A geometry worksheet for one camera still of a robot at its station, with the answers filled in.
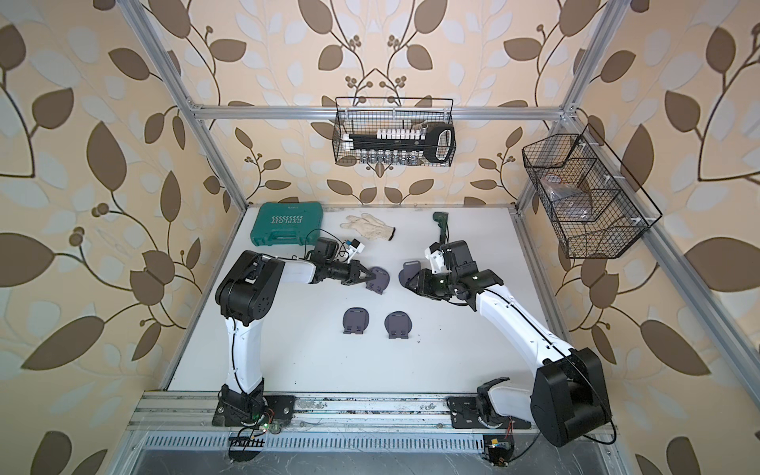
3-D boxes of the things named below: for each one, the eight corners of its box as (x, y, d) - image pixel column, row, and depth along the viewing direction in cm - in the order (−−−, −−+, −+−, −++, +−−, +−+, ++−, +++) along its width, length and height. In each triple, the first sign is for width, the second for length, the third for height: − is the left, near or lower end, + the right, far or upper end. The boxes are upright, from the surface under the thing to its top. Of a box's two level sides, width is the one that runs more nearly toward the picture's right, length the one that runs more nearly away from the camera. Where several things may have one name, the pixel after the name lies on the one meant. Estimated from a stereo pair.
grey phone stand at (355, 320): (342, 334, 90) (341, 330, 88) (345, 310, 95) (344, 307, 93) (368, 333, 90) (368, 330, 88) (369, 310, 95) (369, 307, 93)
